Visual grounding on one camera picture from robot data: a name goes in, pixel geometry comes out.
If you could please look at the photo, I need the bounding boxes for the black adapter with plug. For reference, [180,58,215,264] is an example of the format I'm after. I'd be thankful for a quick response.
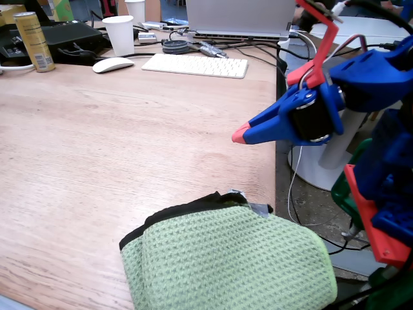
[382,40,404,52]

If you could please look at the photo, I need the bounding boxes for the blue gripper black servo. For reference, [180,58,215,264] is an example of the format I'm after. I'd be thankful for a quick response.
[231,82,345,147]

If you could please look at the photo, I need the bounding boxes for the white computer mouse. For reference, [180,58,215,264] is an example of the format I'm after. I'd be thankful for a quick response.
[92,57,135,74]

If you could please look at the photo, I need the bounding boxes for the white red servo wires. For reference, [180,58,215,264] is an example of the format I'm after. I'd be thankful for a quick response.
[298,34,368,90]

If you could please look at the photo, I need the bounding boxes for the green table clamp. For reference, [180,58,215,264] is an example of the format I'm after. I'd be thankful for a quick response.
[366,266,413,310]
[330,138,374,227]

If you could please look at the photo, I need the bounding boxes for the green yellow carton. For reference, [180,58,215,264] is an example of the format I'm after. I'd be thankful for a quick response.
[48,0,75,23]

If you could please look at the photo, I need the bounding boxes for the yellow drink can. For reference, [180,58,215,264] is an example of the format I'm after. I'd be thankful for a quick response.
[12,11,55,74]

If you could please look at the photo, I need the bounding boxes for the thick black camera cable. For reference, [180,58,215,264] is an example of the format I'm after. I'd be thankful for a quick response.
[343,0,413,36]

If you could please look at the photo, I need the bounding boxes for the red robot base plate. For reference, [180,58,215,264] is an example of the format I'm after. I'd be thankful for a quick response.
[343,163,413,269]

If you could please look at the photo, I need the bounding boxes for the white flat sheet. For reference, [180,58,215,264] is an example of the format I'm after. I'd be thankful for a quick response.
[0,293,25,310]

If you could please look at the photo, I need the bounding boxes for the white pedestal table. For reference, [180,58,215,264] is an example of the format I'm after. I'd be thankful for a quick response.
[276,15,413,192]

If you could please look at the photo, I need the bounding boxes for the person dark sleeved arm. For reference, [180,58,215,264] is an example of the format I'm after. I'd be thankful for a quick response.
[292,6,322,33]

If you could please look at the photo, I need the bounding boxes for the white paper cup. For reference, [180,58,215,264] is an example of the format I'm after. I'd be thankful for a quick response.
[124,0,146,24]
[101,15,136,57]

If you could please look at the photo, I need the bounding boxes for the foil wrapped connector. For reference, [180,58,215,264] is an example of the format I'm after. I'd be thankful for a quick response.
[198,41,230,59]

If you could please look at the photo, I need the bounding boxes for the grey laptop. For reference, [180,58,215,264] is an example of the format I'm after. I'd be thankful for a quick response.
[184,0,299,42]

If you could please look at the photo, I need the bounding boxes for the white keyboard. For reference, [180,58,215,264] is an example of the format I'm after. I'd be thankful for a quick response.
[141,53,249,79]

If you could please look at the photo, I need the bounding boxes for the green waffle cloth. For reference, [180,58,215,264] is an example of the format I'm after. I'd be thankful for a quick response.
[119,191,339,310]

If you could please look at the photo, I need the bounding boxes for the white desk cable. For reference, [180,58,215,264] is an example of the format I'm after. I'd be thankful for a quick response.
[0,63,35,74]

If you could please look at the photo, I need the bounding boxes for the grey floor cable cover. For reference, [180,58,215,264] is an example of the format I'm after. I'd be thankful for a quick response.
[322,240,387,277]

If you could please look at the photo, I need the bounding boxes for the black electronic box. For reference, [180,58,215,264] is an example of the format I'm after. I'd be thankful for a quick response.
[0,19,104,67]

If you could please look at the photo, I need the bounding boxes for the black round disc stack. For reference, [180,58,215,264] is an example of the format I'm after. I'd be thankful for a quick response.
[161,38,190,55]

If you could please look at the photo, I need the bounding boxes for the small silver device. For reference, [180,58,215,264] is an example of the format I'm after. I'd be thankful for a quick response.
[137,31,158,45]

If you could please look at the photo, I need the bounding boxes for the thin white cable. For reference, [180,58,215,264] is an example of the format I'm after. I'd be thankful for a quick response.
[287,145,343,227]

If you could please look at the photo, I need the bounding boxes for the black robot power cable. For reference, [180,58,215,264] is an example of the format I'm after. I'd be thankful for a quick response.
[332,258,413,307]

